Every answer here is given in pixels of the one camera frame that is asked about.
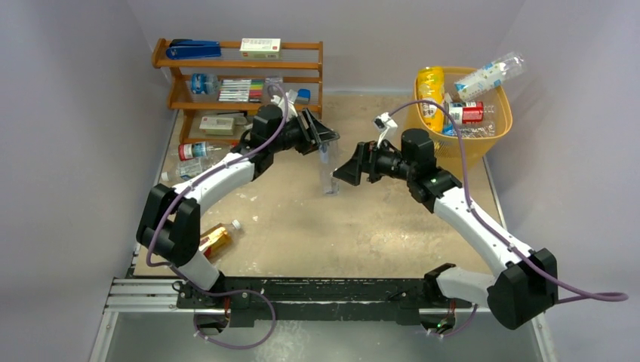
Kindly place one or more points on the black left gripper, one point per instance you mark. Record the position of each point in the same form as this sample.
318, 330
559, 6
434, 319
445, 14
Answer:
314, 135

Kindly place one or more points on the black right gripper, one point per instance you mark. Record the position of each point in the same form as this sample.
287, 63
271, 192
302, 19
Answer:
372, 163

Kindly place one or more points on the clear bottle white cap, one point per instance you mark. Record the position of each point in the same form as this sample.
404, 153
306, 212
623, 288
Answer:
328, 163

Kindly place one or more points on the yellow plastic bottle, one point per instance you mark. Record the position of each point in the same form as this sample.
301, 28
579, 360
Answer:
430, 85

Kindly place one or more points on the clear bottle red label red cap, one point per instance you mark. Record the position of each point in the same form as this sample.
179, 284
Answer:
471, 113

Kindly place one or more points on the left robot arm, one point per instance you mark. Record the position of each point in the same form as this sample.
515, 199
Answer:
170, 222

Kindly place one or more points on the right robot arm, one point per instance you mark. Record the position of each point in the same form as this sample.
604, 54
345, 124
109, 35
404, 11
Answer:
516, 290

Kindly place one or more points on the yellow mesh waste bin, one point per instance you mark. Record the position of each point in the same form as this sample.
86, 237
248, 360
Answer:
447, 151

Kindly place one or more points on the blue white eraser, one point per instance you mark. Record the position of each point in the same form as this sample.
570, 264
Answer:
303, 96

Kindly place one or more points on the small clear container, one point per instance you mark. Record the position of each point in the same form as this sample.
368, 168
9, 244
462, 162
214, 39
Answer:
273, 84

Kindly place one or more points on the set of colored markers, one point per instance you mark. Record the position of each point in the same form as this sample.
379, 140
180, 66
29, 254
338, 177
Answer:
241, 90

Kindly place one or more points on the wooden shelf rack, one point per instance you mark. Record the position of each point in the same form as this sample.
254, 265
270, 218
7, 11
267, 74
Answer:
228, 78

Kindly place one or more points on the clear bottle red label by shelf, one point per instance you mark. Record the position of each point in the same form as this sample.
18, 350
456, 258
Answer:
188, 151

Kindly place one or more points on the clear bottle blue white label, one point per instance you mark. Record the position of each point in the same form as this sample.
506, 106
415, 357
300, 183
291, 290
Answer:
186, 170

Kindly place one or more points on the amber bottle red gold label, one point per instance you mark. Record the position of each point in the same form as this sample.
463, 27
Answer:
216, 239

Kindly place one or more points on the blue stapler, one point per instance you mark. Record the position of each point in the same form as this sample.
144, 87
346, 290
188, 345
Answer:
184, 49

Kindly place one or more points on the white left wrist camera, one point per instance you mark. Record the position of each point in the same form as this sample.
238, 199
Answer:
287, 104

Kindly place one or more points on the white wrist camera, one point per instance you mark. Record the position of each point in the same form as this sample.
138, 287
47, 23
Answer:
287, 104
386, 127

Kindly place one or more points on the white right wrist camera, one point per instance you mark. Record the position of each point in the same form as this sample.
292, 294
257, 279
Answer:
386, 127

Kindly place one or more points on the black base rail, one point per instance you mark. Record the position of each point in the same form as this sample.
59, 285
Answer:
405, 301

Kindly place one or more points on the aluminium table frame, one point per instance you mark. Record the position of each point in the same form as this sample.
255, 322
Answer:
141, 322

